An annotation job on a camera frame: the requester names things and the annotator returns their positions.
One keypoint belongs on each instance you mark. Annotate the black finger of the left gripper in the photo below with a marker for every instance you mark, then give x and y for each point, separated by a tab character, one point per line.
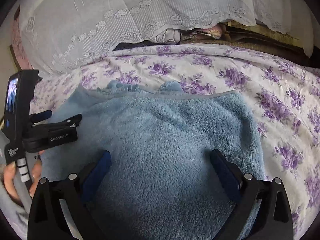
71	122

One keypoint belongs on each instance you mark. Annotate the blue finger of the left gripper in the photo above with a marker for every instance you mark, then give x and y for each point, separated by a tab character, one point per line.
39	117

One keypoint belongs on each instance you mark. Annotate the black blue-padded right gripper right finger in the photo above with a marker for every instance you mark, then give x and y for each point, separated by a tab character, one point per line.
264	201

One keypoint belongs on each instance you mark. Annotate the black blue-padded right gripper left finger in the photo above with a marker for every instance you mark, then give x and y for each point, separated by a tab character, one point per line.
46	218

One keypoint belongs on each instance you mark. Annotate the blue fleece garment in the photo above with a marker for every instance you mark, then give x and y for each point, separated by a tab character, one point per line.
161	184

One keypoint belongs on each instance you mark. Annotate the pink blanket under cover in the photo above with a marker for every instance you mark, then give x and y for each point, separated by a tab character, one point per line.
18	53

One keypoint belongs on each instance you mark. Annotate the white lace bed cover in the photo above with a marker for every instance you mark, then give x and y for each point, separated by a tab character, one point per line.
61	35

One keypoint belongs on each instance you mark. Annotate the purple floral bed quilt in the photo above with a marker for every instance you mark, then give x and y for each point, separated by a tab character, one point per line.
284	97

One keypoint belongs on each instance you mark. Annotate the brown woven mat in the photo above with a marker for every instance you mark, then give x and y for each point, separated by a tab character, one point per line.
258	37

